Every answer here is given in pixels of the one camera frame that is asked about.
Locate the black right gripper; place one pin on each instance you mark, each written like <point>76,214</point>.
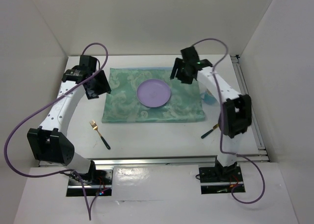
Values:
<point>177,63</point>

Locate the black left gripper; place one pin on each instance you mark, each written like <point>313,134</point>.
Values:
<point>103,87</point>

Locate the lilac round plastic plate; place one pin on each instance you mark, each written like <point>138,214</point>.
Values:
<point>153,93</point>

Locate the gold fork green handle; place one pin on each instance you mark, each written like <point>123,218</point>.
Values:
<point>95,128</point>

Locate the teal patterned satin cloth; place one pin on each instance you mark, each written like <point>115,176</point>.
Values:
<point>123,106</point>

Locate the blue cup white inside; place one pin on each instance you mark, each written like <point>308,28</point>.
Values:
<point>207,97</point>

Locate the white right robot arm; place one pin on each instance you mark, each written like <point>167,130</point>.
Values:
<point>235,109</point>

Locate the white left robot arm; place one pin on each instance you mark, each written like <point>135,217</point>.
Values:
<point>49,142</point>

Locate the gold knife green handle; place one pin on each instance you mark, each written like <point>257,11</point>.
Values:
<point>210,131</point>

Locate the front aluminium rail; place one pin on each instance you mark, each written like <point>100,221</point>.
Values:
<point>161,161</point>

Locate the aluminium rail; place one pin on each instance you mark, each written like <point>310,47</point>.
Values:
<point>161,161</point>
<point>235,59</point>

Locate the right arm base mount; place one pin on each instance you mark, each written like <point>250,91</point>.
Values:
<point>212,184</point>

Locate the right side aluminium rail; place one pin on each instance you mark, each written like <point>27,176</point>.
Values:
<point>235,59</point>

